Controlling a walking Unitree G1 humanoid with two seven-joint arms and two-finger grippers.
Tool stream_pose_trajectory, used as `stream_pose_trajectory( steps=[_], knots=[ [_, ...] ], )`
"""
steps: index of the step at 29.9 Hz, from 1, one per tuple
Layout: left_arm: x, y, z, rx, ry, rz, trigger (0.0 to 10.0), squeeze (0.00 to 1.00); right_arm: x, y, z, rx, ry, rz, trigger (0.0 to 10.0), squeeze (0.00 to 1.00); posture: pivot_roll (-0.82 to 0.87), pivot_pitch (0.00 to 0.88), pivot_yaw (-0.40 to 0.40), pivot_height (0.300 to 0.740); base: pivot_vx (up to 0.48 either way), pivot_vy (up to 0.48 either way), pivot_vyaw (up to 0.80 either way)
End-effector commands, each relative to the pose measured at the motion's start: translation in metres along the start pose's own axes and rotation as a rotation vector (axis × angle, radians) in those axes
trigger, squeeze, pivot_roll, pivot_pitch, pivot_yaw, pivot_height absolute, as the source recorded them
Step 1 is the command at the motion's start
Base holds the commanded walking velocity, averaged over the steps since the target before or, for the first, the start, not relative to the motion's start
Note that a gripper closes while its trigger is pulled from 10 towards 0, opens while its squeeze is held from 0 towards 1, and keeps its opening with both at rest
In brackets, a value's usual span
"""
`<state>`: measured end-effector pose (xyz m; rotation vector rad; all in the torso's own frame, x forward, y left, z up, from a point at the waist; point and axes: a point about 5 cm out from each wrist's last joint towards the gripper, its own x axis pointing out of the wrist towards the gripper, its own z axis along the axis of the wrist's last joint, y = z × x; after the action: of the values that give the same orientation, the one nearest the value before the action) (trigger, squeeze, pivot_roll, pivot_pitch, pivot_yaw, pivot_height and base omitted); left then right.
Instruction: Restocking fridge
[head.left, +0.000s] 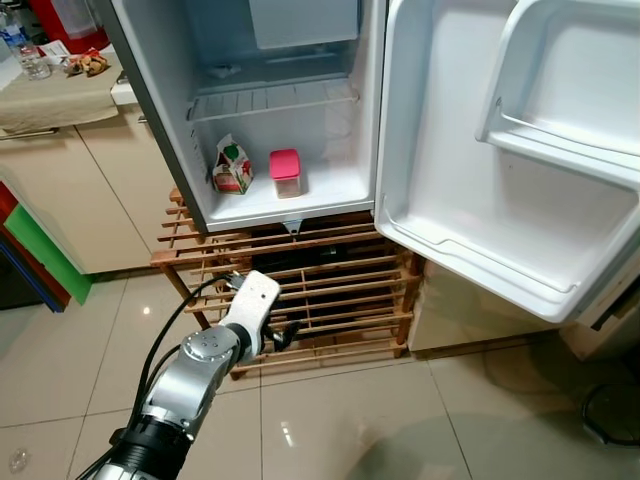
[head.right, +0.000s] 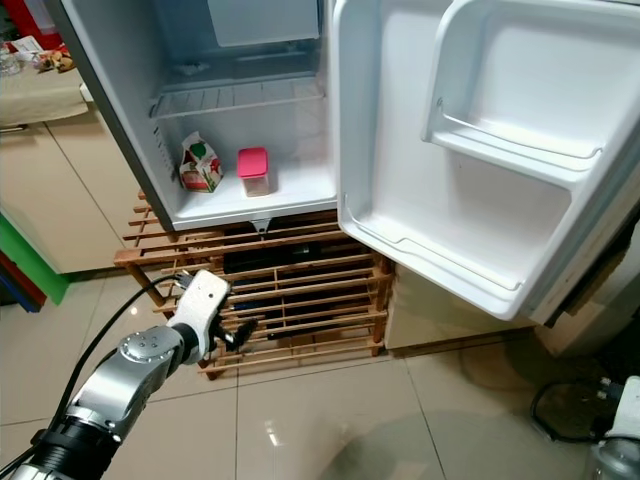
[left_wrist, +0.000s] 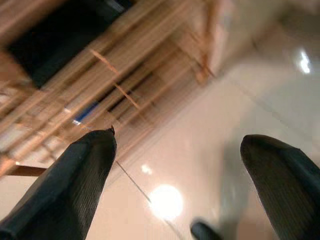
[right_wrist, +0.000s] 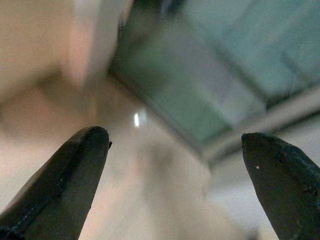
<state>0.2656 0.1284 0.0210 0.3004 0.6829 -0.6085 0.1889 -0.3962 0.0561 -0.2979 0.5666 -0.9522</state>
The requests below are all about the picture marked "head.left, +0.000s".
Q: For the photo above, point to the white freezer compartment flap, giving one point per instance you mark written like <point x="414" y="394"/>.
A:
<point x="300" y="22"/>

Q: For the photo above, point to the clear plastic water bottle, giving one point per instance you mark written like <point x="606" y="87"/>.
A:
<point x="14" y="42"/>

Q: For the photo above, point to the small shiny snack packet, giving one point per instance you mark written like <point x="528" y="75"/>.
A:
<point x="72" y="66"/>

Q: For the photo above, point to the cream kitchen counter cabinet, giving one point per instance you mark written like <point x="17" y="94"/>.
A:
<point x="90" y="200"/>

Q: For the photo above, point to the small fridge steel door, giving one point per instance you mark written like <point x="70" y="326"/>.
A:
<point x="450" y="150"/>

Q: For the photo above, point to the wooden wine rack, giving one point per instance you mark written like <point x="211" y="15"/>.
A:
<point x="406" y="300"/>

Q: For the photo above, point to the blue cutting board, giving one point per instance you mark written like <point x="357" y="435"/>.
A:
<point x="50" y="298"/>

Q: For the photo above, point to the deep white door shelf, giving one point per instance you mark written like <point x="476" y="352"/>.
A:
<point x="560" y="158"/>

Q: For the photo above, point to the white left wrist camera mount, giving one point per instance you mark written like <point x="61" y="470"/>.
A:
<point x="255" y="295"/>

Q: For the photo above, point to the shallow white door shelf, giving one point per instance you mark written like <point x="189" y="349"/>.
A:
<point x="480" y="270"/>

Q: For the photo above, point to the milk carton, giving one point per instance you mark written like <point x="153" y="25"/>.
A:
<point x="232" y="170"/>

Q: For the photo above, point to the pink lid food container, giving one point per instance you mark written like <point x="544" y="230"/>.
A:
<point x="285" y="165"/>

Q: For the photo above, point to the beige counter mat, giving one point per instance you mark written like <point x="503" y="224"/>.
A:
<point x="55" y="100"/>

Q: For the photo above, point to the golden shiny snack packet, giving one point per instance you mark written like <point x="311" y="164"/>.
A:
<point x="95" y="63"/>

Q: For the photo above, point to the green cutting board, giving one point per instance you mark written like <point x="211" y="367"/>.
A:
<point x="45" y="255"/>

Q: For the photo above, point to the small grey fridge body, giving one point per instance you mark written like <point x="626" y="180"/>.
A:
<point x="150" y="90"/>

